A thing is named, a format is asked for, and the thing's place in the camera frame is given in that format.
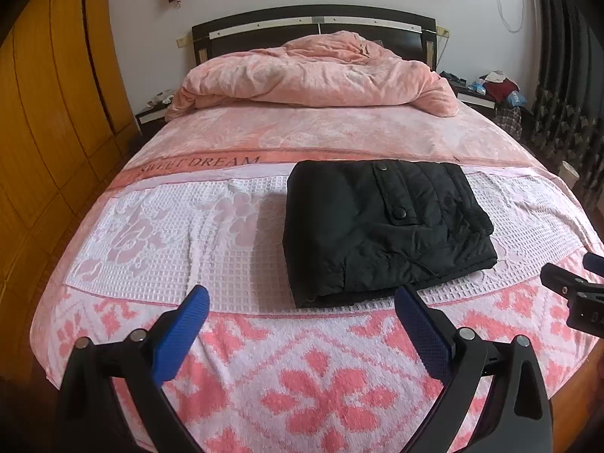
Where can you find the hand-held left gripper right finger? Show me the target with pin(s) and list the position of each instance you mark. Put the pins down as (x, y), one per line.
(422, 330)

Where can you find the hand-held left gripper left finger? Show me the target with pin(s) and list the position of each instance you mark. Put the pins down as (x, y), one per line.
(181, 335)

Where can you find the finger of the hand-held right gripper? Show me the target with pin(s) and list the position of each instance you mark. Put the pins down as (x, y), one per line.
(557, 277)
(593, 261)

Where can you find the black jacket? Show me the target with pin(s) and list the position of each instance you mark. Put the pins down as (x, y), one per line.
(368, 236)

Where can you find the pink white patterned blanket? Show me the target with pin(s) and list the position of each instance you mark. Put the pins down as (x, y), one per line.
(188, 245)

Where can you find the white cylindrical container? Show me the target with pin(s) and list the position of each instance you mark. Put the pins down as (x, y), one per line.
(568, 173)

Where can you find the plaid cloth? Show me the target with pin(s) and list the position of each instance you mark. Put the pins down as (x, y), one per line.
(509, 120)

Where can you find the blue plastic bag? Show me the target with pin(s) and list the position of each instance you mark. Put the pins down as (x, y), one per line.
(517, 99)

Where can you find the dark curtain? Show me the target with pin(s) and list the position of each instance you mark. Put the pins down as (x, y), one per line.
(566, 80)

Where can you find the dark nightstand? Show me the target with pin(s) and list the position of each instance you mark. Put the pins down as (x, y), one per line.
(148, 120)
(476, 100)

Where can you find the red cloth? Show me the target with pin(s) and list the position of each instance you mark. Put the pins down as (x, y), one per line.
(502, 88)

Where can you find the wooden wardrobe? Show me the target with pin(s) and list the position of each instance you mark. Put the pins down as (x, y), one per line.
(47, 104)

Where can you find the pink duvet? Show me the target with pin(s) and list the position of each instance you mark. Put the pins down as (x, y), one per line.
(306, 75)

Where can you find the dark wooden headboard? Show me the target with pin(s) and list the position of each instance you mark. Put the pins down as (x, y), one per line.
(226, 42)

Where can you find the wall socket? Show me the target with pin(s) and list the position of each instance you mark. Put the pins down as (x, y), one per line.
(442, 32)
(181, 41)

